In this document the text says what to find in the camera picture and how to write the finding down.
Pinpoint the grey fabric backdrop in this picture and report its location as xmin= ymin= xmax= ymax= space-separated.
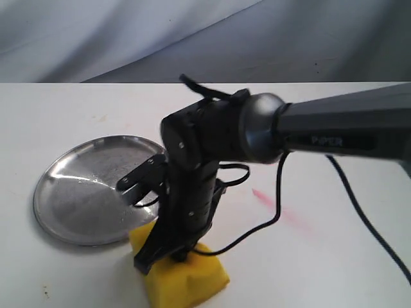
xmin=1 ymin=1 xmax=410 ymax=83

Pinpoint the round stainless steel plate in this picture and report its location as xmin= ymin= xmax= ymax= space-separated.
xmin=33 ymin=135 xmax=164 ymax=246

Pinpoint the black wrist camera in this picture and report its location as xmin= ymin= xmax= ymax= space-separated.
xmin=116 ymin=154 xmax=168 ymax=208

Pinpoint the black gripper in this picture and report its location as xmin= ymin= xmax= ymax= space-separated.
xmin=134 ymin=161 xmax=219 ymax=275

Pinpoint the yellow sponge block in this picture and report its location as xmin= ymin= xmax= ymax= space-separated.
xmin=128 ymin=230 xmax=230 ymax=307

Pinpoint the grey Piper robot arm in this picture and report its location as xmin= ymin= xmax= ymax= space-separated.
xmin=134 ymin=83 xmax=410 ymax=274

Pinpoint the black cable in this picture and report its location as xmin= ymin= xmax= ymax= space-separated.
xmin=131 ymin=150 xmax=411 ymax=277

